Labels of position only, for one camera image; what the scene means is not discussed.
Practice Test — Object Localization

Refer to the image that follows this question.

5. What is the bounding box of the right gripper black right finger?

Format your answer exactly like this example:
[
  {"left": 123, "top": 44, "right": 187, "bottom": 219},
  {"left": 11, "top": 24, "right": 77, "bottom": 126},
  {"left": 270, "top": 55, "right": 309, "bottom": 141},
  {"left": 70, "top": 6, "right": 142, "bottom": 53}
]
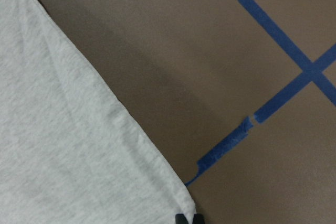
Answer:
[{"left": 192, "top": 214, "right": 204, "bottom": 224}]

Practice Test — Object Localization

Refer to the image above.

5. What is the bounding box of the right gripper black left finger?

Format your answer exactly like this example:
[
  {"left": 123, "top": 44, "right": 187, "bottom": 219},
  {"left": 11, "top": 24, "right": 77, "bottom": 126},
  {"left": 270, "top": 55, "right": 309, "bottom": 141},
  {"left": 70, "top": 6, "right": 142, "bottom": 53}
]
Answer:
[{"left": 175, "top": 214, "right": 188, "bottom": 224}]

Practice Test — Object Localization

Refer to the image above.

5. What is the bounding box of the grey cartoon print t-shirt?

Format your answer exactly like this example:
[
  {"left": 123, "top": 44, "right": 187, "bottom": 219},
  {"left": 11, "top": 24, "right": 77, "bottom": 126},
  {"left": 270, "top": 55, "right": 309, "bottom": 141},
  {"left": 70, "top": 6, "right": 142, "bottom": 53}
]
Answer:
[{"left": 1, "top": 0, "right": 196, "bottom": 223}]

